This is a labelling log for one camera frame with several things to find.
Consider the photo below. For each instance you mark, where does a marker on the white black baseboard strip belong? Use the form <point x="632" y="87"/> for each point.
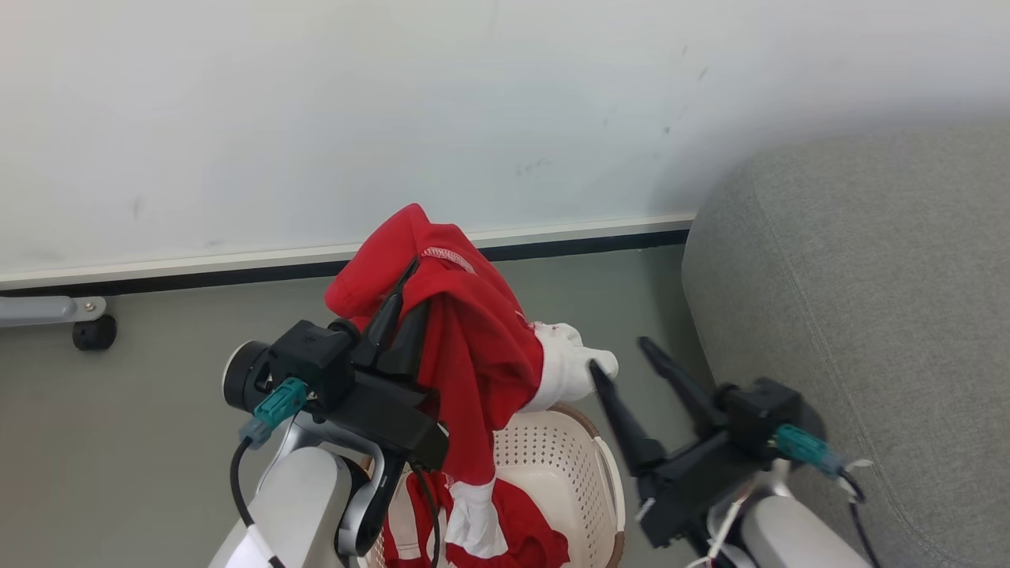
<point x="197" y="268"/>

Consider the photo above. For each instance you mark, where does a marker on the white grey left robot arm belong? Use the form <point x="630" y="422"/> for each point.
<point x="304" y="505"/>

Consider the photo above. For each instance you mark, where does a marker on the red white-trimmed garment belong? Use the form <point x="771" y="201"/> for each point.
<point x="473" y="339"/>

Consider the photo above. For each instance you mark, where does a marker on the grey metal frame leg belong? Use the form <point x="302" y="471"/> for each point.
<point x="39" y="310"/>

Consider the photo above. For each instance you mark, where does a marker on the beige perforated laundry basket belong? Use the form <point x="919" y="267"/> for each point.
<point x="552" y="457"/>

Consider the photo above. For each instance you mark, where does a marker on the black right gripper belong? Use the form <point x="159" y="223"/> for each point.
<point x="694" y="489"/>

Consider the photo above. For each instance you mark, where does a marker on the red white-striped garment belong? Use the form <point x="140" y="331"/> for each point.
<point x="536" y="536"/>

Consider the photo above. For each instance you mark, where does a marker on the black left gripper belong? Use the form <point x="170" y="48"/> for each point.
<point x="379" y="410"/>

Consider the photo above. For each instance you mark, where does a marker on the black caster wheel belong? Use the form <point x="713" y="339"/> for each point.
<point x="95" y="333"/>

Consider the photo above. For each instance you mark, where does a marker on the grey fabric sofa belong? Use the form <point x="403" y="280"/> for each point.
<point x="868" y="315"/>

